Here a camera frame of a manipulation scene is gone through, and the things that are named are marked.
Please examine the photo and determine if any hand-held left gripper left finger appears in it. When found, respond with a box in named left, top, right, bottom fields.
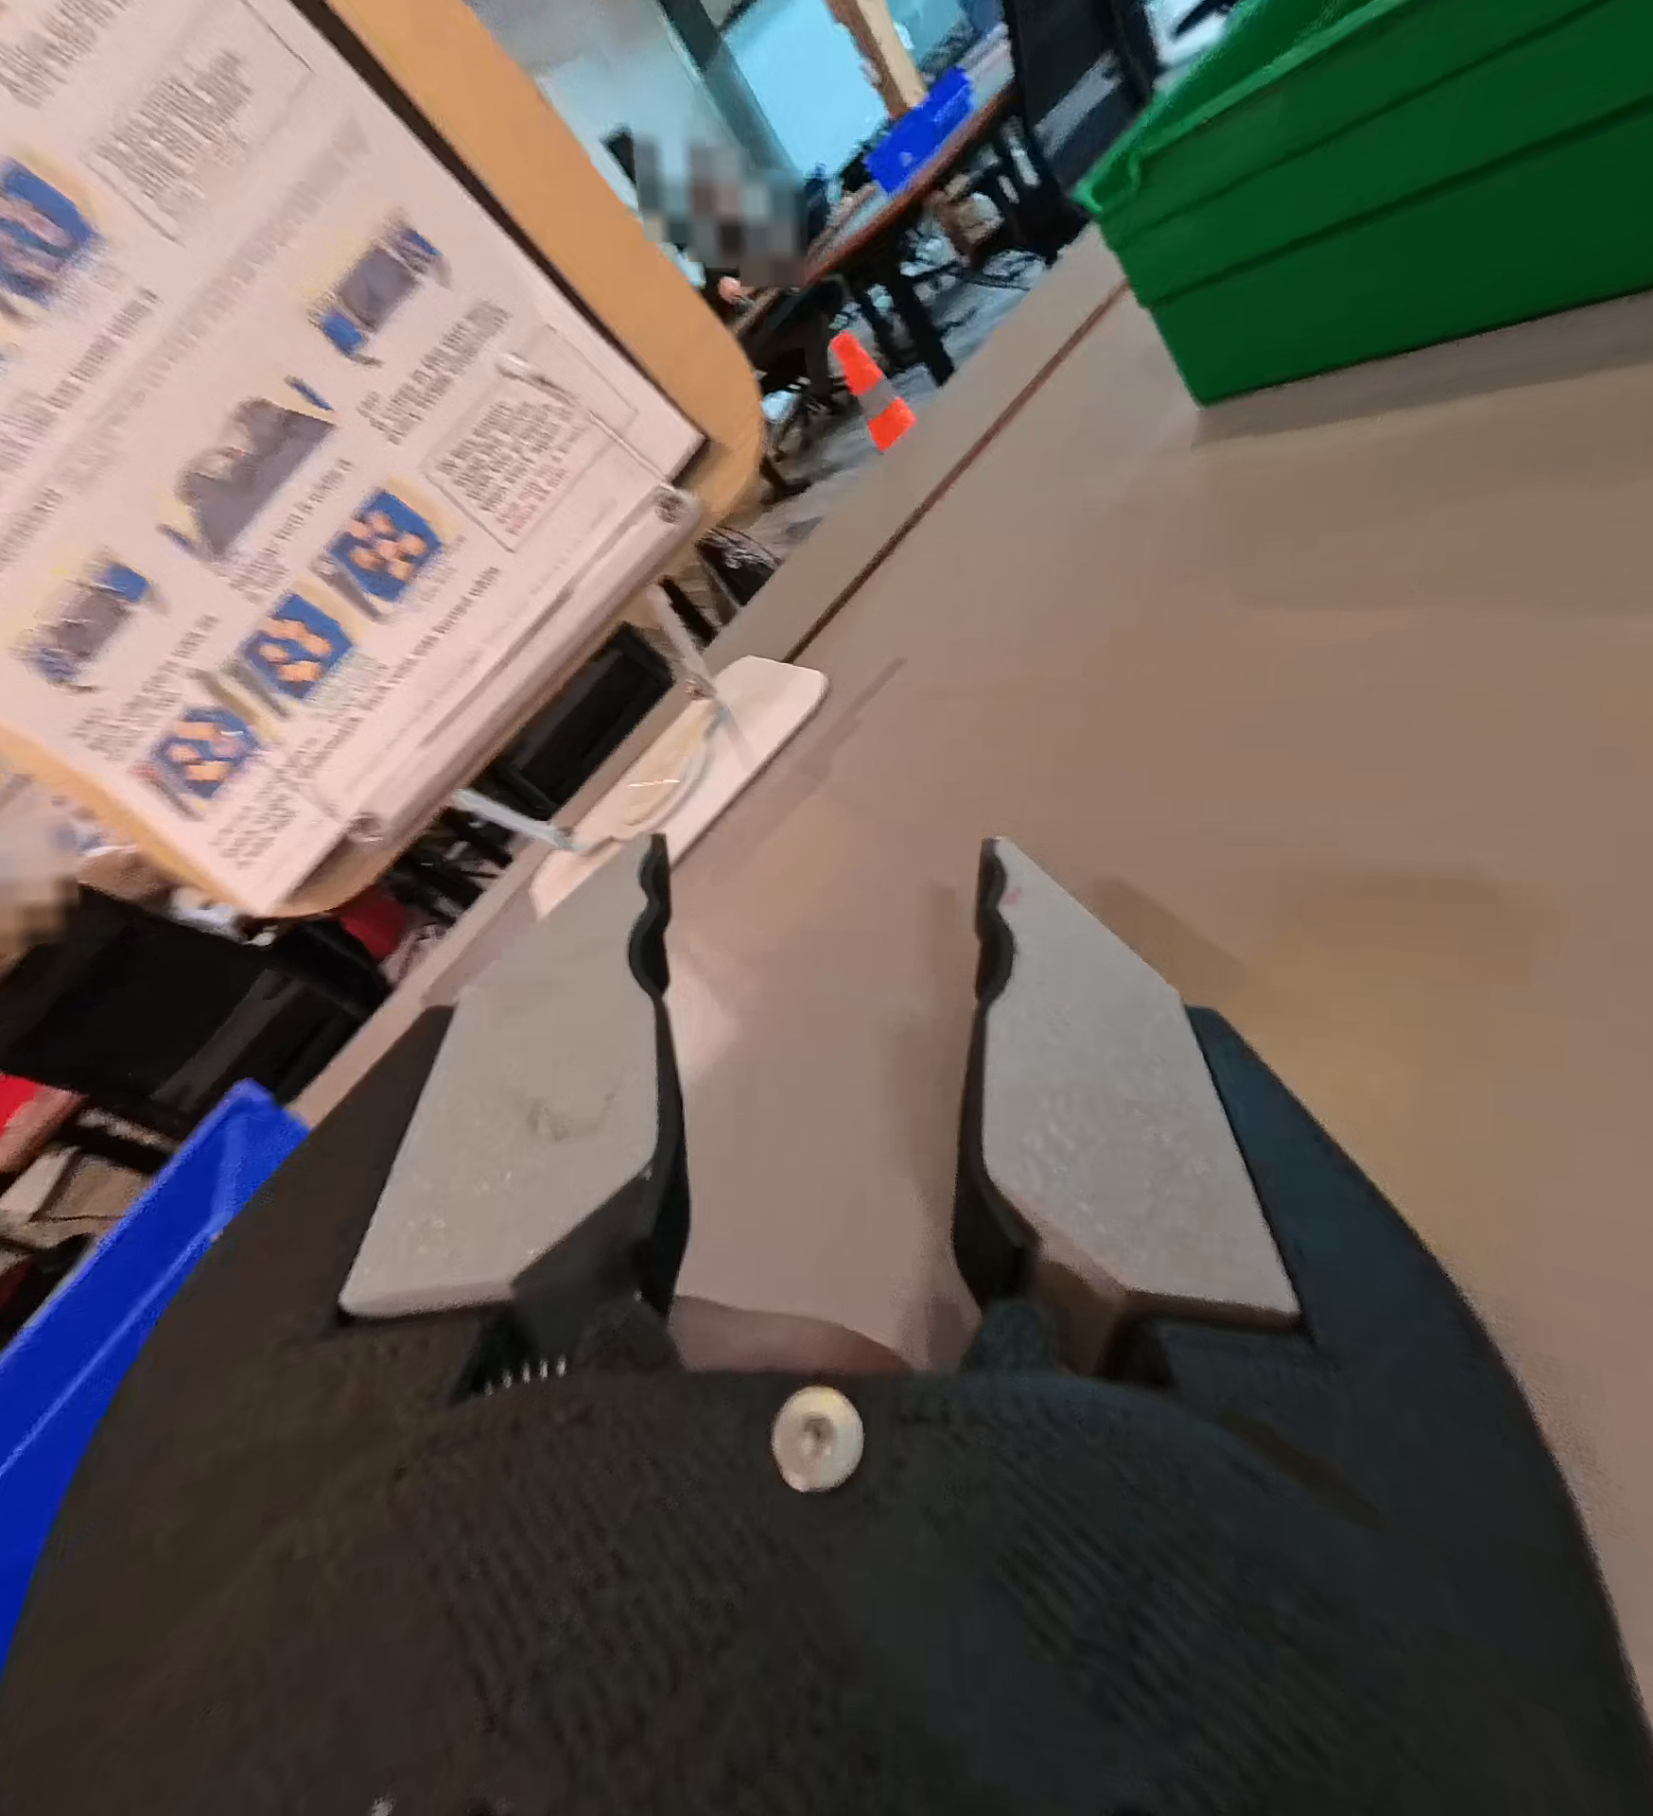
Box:
left=338, top=832, right=695, bottom=1322

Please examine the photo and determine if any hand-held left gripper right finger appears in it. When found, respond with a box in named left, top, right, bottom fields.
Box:
left=950, top=834, right=1306, bottom=1339

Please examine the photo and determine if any blue plastic bin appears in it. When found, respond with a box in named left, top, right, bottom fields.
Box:
left=0, top=1078, right=315, bottom=1816

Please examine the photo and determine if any green plastic bin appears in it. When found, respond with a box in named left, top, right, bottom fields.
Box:
left=1071, top=0, right=1653, bottom=408

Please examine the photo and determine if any black storage case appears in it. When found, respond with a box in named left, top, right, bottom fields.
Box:
left=0, top=885, right=392, bottom=1136

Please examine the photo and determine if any white tablet stand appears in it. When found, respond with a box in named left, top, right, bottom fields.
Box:
left=451, top=482, right=833, bottom=919

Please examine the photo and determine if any instruction poster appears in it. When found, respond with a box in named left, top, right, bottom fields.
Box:
left=0, top=0, right=712, bottom=913

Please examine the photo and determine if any orange traffic cone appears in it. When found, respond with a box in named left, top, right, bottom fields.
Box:
left=827, top=329, right=920, bottom=455

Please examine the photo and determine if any small blue bin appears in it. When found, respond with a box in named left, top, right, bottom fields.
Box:
left=865, top=66, right=981, bottom=196

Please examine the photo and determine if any black office chair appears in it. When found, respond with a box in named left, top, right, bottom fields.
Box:
left=1003, top=0, right=1162, bottom=264

